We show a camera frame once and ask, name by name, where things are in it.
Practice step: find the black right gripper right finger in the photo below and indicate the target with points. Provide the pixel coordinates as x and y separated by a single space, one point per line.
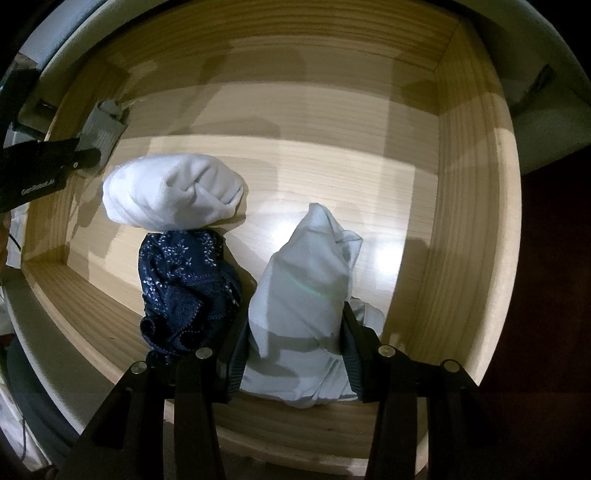
379 373

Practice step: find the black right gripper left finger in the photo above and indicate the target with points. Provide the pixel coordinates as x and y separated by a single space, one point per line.
204 368

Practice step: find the grey underwear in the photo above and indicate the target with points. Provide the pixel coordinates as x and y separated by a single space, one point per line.
99 135

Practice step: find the pale white garment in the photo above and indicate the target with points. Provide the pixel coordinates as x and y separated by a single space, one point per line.
296 313

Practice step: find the wooden top drawer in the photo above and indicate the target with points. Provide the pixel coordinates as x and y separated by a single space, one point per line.
390 113

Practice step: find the navy floral lace underwear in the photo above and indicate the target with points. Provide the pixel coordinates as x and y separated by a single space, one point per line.
192 296

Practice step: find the white rolled underwear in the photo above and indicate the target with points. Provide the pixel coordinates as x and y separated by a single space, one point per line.
170 192

